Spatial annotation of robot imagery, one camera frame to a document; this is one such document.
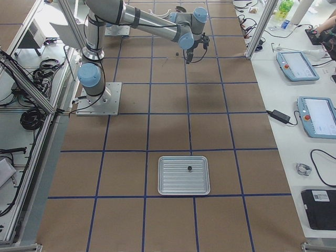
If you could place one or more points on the olive green brake shoe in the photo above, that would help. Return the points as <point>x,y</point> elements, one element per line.
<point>180,9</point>

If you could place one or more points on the black power brick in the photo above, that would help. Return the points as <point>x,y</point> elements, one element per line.
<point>279,116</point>

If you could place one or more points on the silver metal tray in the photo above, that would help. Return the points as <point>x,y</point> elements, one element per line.
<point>174,178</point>

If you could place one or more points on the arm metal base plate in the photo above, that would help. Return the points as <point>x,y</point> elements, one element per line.
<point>108,104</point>

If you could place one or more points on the black laptop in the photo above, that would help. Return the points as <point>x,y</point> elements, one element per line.
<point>320,208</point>

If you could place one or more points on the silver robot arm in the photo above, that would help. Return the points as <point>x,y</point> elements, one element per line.
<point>185,29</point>

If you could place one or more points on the blue teach pendant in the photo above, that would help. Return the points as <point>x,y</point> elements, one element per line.
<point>296,66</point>
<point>317,116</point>

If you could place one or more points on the upper blue teach pendant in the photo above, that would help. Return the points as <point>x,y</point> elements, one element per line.
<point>296,66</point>

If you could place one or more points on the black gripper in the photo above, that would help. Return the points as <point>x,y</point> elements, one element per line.
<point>189,52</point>

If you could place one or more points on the green plastic bottle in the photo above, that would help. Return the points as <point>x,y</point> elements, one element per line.
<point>284,9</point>

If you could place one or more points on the lower blue teach pendant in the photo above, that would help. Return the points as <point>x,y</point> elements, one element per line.
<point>317,116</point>

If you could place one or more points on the grey control box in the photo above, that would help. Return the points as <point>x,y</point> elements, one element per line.
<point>33,38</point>

